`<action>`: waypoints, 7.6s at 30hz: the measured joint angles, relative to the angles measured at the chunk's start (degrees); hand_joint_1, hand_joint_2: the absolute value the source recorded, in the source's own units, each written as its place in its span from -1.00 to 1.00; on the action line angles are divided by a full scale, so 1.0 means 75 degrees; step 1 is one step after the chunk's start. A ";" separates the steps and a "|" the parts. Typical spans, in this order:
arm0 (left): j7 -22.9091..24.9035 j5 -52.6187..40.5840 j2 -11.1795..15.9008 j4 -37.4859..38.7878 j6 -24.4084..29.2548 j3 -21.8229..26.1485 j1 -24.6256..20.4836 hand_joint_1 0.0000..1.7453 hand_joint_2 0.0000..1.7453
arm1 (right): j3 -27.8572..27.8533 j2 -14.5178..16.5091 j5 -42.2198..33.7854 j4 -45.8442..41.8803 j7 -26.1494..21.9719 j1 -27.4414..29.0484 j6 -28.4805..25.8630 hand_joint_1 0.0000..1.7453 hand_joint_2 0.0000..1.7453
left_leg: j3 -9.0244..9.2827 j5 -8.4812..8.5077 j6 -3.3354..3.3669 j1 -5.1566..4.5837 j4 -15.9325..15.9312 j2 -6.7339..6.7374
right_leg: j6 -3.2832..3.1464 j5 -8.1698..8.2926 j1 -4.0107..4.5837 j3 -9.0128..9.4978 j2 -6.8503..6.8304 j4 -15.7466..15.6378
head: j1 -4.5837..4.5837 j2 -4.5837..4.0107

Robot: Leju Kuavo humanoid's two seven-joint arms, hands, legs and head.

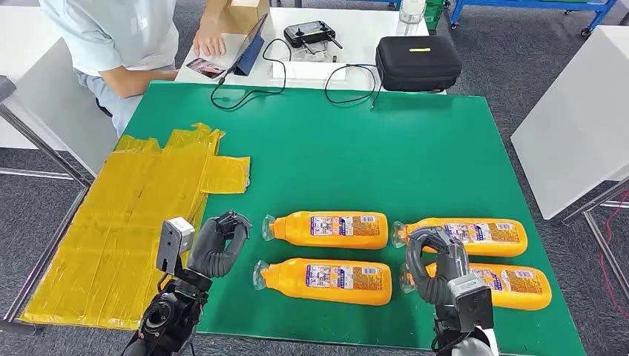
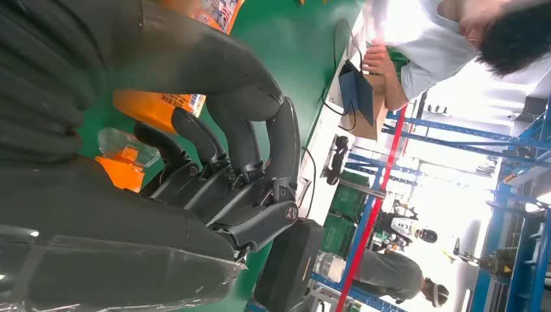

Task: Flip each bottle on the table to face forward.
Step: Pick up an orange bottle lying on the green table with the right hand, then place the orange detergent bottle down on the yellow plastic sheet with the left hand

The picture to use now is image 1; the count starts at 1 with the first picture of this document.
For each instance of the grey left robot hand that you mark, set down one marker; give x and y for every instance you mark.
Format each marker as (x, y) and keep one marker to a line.
(216, 255)

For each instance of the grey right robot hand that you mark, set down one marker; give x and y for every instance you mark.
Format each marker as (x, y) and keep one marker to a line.
(432, 287)

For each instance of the person's left hand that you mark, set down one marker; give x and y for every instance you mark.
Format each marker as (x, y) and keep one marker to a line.
(210, 41)

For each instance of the orange detergent bottle clear cap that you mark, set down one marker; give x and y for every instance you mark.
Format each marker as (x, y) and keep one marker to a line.
(295, 231)
(290, 282)
(521, 300)
(511, 248)

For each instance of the person's right forearm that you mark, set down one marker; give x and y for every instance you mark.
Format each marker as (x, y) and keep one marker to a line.
(132, 82)

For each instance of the person's left forearm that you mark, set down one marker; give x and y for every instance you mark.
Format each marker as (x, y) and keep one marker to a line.
(216, 12)

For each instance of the smartphone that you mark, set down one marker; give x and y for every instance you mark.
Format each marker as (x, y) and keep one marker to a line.
(206, 69)

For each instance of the brown cardboard box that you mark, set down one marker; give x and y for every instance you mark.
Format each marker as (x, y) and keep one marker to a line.
(243, 17)

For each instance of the tablet in blue case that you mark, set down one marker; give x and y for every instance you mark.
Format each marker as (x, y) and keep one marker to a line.
(250, 54)

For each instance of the black remote controller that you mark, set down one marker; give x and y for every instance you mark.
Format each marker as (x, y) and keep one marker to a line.
(307, 33)

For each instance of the person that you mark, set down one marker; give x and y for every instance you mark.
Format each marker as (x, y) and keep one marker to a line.
(113, 34)

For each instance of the clear plastic stand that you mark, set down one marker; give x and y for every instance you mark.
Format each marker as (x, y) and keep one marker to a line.
(314, 53)

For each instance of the yellow tape mat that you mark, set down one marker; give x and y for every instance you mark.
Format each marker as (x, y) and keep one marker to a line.
(113, 221)

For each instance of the black chair seat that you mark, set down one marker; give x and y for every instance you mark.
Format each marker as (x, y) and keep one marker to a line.
(103, 107)

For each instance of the white table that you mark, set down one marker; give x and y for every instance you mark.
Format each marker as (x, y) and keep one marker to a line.
(363, 29)
(29, 39)
(575, 123)

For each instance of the blue shelf cart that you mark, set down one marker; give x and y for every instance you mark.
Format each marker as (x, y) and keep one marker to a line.
(530, 5)
(388, 4)

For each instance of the black carry case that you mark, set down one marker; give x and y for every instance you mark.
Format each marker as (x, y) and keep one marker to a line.
(417, 64)

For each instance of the green plastic crate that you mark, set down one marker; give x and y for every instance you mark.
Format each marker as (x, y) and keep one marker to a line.
(435, 14)

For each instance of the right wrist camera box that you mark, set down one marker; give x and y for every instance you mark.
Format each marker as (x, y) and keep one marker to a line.
(471, 302)

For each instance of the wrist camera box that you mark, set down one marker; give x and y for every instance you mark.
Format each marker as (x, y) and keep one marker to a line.
(471, 302)
(172, 243)

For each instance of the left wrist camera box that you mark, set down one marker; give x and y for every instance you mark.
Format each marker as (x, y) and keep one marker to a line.
(172, 243)

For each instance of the grey metal table frame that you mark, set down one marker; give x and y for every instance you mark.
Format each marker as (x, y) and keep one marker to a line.
(602, 243)
(44, 147)

